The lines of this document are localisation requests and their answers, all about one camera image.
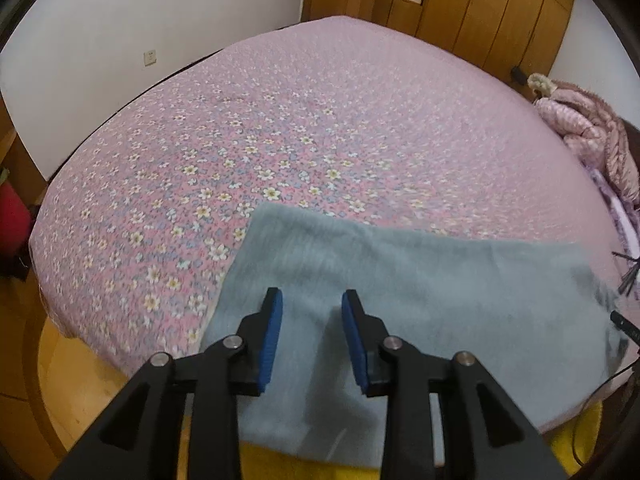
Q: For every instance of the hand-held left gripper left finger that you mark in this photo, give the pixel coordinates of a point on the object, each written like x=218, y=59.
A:
x=272, y=330

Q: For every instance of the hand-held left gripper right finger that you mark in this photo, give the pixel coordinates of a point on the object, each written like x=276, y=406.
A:
x=352, y=332

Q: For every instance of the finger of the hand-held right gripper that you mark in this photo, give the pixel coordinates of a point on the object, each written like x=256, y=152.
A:
x=625, y=326

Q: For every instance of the grey-blue pants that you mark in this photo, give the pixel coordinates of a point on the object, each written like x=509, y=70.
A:
x=450, y=305

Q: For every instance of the black striped object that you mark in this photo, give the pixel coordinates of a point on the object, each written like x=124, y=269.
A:
x=631, y=280

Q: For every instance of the purple cloth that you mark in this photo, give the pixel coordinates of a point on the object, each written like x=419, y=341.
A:
x=617, y=205

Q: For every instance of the bed with pink floral sheet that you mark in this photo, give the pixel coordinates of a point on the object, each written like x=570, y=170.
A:
x=310, y=130

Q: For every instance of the pink quilted blanket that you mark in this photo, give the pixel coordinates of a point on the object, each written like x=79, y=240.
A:
x=595, y=125

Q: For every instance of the red bag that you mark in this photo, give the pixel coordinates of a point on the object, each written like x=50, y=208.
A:
x=14, y=215

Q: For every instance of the wooden side cabinet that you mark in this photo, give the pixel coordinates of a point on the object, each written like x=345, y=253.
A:
x=20, y=155

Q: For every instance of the wooden wardrobe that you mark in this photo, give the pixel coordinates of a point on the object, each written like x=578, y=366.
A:
x=480, y=10

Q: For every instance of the white wall socket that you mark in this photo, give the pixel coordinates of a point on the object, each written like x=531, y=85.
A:
x=150, y=58

